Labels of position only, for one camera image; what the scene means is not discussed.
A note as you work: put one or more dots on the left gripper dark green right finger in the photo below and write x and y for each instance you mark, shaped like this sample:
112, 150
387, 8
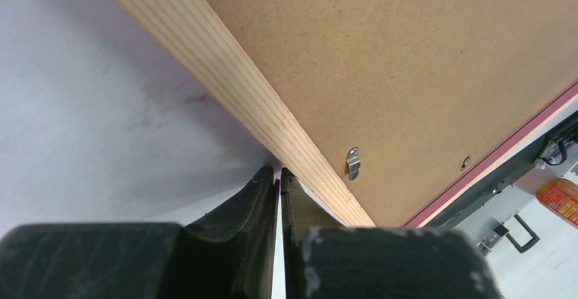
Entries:
324, 259

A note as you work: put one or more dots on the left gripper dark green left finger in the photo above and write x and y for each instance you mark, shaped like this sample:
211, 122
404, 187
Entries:
228, 253

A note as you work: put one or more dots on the light wooden picture frame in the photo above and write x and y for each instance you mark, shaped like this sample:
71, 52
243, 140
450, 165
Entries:
193, 33

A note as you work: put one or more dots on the brown frame backing board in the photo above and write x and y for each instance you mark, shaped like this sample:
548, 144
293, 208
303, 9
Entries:
417, 85

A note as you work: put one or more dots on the orange tape roll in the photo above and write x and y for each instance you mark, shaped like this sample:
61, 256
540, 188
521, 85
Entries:
559, 195

